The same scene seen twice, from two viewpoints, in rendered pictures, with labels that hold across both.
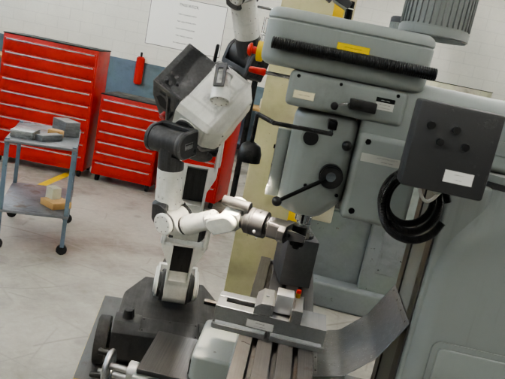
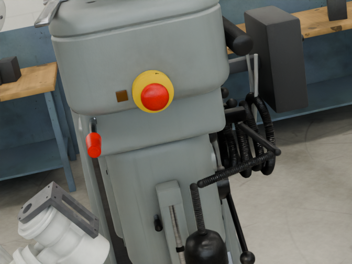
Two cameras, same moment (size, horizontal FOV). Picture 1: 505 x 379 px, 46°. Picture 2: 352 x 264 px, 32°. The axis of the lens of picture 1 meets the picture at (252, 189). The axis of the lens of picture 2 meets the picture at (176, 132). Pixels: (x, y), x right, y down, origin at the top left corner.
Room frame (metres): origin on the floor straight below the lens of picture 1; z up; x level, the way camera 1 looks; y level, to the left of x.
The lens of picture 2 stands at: (1.91, 0.92, 2.02)
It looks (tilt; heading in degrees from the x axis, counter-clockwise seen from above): 21 degrees down; 262
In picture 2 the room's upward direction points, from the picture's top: 11 degrees counter-clockwise
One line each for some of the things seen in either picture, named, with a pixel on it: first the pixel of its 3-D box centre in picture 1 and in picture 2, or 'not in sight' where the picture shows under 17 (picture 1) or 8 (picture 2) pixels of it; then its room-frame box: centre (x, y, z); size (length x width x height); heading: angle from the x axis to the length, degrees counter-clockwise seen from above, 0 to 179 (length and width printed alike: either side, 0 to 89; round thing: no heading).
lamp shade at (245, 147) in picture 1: (249, 151); (205, 248); (1.77, 0.03, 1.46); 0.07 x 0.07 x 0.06
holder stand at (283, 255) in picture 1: (294, 252); not in sight; (2.24, -0.22, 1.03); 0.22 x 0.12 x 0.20; 7
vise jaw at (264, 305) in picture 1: (265, 301); not in sight; (1.72, -0.11, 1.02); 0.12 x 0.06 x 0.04; 176
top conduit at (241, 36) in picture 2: (352, 58); (211, 21); (1.64, -0.20, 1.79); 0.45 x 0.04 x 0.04; 86
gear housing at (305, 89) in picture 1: (344, 96); (145, 91); (1.79, -0.21, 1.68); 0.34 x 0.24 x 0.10; 86
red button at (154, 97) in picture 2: (252, 50); (154, 96); (1.81, 0.08, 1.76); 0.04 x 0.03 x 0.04; 176
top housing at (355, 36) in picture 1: (345, 50); (132, 28); (1.79, -0.19, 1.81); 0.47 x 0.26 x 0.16; 86
